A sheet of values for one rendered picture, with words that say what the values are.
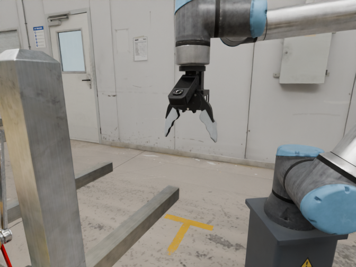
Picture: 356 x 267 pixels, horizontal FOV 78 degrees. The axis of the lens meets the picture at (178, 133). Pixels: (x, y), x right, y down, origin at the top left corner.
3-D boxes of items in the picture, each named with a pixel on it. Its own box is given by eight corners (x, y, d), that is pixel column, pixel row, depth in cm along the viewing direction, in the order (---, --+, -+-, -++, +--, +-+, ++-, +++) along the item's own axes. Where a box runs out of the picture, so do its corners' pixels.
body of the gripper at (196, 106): (210, 109, 64) (211, 67, 61) (201, 114, 56) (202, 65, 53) (185, 108, 67) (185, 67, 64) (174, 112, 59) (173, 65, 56)
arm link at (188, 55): (204, 44, 51) (167, 46, 55) (203, 65, 52) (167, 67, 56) (214, 48, 59) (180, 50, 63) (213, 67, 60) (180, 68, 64)
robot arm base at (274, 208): (255, 202, 92) (257, 180, 89) (297, 199, 94) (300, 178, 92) (281, 233, 74) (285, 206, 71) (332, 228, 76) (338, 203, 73)
